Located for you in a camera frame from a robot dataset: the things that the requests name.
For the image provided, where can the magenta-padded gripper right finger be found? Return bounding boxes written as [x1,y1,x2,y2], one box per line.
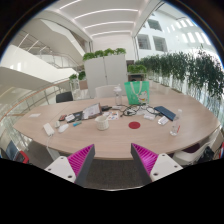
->
[130,143,184,185]

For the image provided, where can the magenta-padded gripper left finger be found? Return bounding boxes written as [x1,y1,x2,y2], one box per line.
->
[44,143,96,188]

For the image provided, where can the white computer mouse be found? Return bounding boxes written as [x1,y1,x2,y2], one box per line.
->
[58,123,70,134]

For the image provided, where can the flat round red coaster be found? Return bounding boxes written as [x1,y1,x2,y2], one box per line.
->
[128,121,141,130]

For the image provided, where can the white printed packet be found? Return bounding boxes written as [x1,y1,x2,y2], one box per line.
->
[143,113,157,121]

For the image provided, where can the white power strip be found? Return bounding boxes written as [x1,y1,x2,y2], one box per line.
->
[42,122,55,137]

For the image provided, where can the white grid-patterned cup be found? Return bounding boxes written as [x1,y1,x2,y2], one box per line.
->
[94,115,110,131]

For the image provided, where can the black notebook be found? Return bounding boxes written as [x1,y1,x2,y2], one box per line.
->
[65,111,84,124]

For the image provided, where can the dark blue keyboard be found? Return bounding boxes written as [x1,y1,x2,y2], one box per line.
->
[153,105,177,122]

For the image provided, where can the open booklet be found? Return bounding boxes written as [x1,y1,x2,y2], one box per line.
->
[81,102,103,121]

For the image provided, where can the colourful sticker sheet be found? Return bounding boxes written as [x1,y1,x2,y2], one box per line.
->
[102,110,120,121]

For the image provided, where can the green cat-print tote bag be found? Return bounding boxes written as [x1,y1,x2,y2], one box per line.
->
[124,80,151,106]

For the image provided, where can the tall clear shaker bottle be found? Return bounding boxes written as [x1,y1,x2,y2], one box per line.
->
[113,84,124,106]

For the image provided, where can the potted green plant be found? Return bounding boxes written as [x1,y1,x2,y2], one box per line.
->
[77,70,88,90]
[68,73,81,100]

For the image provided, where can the planter shelf with greenery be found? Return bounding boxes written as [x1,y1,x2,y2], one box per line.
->
[127,64,148,83]

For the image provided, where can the white cabinet with plants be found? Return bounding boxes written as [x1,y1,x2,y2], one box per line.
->
[82,48,129,99]

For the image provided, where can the row of green plants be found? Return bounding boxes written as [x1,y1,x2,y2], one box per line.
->
[134,49,224,108]

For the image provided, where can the ceiling light strips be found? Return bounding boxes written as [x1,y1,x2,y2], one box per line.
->
[59,0,139,38]

